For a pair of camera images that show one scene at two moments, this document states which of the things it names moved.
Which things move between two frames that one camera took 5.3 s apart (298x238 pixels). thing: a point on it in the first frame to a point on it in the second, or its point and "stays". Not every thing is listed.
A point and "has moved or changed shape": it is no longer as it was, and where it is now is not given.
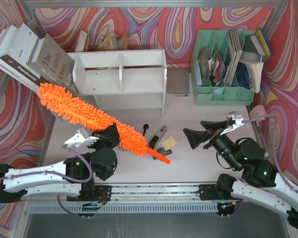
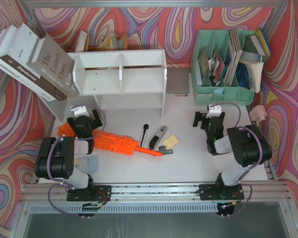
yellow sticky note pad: x=169 y=143 stays
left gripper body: x=104 y=137 to x=96 y=119
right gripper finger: x=195 y=138 to x=198 y=117
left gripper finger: x=101 y=143 to x=71 y=120
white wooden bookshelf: x=122 y=79 stays
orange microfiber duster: x=69 y=108 has moved or changed shape
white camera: x=239 y=121 to x=214 y=110
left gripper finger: x=111 y=132 to x=97 y=122
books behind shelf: x=111 y=43 stays
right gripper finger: x=211 y=125 to x=221 y=118
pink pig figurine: x=258 y=111 stays
